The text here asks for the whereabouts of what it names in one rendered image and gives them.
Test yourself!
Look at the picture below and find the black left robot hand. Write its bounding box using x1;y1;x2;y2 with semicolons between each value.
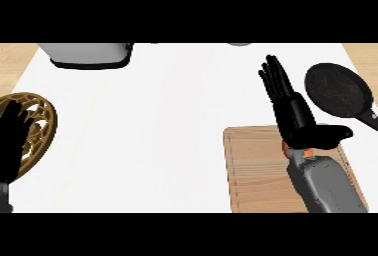
0;99;37;184

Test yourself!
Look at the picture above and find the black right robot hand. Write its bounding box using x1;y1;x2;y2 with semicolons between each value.
257;54;356;151

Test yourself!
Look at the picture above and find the orange squash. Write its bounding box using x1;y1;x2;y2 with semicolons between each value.
280;140;316;159

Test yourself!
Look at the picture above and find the black frying pan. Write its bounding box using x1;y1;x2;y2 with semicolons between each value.
303;62;378;132

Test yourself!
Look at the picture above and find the wooden cutting board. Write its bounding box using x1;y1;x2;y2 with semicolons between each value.
223;124;370;214

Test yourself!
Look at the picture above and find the brown ornate round trivet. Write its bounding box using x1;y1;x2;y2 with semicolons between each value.
0;91;59;183

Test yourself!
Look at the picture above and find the grey appliance with black base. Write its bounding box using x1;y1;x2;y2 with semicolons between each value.
37;42;136;71

